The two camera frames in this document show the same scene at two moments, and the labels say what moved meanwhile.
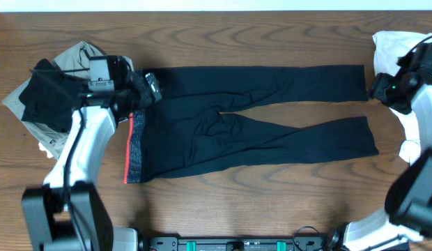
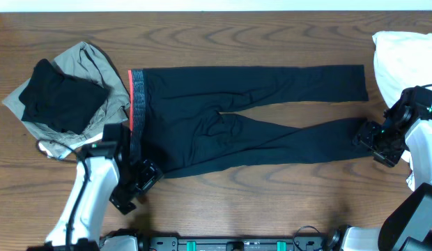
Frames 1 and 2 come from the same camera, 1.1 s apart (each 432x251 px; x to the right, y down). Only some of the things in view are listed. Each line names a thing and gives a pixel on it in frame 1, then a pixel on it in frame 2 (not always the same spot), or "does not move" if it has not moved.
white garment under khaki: [42, 148] does not move
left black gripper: [143, 90] → [133, 186]
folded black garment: [51, 96] does not move
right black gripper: [380, 90] → [371, 143]
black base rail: [331, 242] does not move
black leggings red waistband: [187, 130] does not move
